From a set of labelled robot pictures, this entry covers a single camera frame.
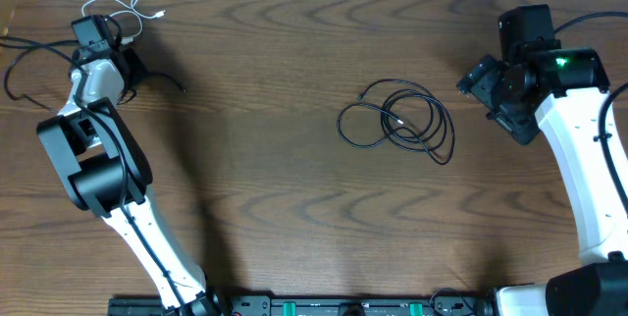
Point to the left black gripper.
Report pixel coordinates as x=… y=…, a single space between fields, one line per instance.
x=135 y=75

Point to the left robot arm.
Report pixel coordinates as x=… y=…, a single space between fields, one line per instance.
x=104 y=171

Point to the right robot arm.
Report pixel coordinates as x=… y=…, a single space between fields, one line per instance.
x=539 y=87

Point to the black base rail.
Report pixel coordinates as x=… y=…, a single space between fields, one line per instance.
x=343 y=306

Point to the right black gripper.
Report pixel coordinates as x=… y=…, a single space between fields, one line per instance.
x=483 y=78

